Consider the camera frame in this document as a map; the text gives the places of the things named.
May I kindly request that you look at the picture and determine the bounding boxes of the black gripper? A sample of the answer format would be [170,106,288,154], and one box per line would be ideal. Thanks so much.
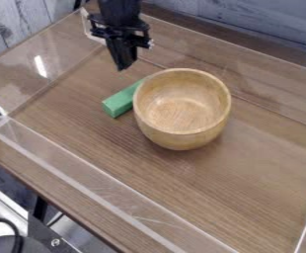
[87,14,154,71]

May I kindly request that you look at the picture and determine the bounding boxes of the green rectangular block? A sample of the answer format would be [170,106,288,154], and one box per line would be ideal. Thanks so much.
[102,80,144,119]

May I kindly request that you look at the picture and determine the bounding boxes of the brown wooden bowl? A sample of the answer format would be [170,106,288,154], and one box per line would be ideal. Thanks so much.
[134,68,233,150]

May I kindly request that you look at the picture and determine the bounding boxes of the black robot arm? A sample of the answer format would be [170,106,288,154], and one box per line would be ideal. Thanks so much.
[87,0,154,71]

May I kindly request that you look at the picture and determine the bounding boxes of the black metal table leg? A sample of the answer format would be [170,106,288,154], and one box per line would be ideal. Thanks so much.
[34,197,50,222]

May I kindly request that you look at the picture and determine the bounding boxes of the clear acrylic enclosure wall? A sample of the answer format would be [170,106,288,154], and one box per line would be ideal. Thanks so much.
[0,8,306,253]

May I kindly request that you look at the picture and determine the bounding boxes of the black cable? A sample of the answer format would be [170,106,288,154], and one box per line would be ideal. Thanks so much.
[0,216,26,253]

